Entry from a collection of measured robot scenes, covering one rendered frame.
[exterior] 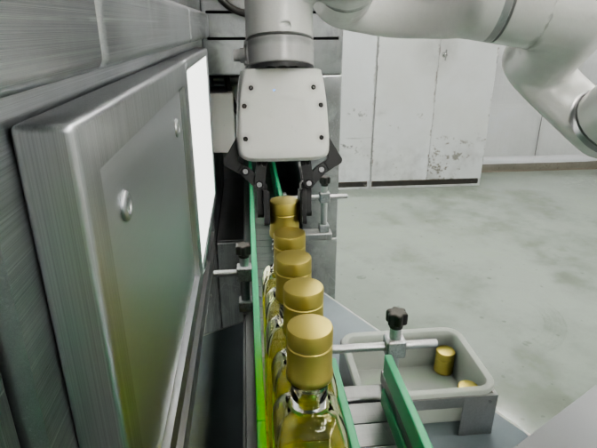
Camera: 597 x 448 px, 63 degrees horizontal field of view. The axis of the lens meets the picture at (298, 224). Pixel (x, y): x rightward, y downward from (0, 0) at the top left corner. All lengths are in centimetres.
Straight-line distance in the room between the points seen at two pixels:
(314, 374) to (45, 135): 23
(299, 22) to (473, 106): 411
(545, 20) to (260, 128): 32
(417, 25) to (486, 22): 9
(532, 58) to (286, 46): 29
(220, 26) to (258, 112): 86
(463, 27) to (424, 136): 391
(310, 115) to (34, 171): 34
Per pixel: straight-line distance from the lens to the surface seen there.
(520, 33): 61
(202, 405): 93
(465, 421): 88
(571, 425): 88
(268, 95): 54
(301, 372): 37
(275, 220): 56
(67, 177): 26
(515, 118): 536
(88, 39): 33
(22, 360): 28
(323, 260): 157
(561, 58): 66
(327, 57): 141
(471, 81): 458
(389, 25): 66
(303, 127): 54
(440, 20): 63
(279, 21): 55
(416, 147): 450
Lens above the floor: 136
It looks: 22 degrees down
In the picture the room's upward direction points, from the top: straight up
